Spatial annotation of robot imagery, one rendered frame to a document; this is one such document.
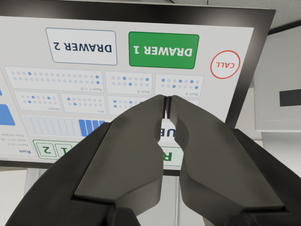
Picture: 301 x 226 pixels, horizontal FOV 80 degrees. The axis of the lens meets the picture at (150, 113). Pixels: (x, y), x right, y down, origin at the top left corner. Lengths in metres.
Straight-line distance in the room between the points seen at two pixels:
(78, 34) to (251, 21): 0.22
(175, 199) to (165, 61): 1.37
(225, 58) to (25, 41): 0.28
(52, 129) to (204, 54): 0.29
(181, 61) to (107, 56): 0.10
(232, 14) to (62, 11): 0.21
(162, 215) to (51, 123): 1.23
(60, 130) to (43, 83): 0.09
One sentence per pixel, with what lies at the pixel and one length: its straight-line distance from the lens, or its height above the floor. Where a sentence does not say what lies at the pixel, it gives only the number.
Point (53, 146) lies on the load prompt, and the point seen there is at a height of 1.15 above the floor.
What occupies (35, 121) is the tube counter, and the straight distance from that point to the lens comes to 0.38.
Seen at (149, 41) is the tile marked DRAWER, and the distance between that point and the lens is 0.26.
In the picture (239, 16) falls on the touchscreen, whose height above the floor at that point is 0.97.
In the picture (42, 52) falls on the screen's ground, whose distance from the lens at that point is 0.31.
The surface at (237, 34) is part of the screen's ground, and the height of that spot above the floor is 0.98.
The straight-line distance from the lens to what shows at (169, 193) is 1.49.
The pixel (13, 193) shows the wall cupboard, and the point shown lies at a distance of 2.66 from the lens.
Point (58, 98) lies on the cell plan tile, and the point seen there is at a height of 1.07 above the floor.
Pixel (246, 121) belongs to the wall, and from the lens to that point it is 3.76.
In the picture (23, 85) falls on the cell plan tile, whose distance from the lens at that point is 0.35.
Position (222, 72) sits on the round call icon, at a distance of 0.29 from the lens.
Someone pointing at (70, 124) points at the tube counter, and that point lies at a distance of 0.35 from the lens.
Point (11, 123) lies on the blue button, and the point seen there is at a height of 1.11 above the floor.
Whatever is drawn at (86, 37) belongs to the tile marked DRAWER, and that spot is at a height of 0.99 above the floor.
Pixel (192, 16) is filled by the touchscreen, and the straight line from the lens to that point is 0.26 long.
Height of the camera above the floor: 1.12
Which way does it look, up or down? 8 degrees down
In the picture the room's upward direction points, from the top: 177 degrees counter-clockwise
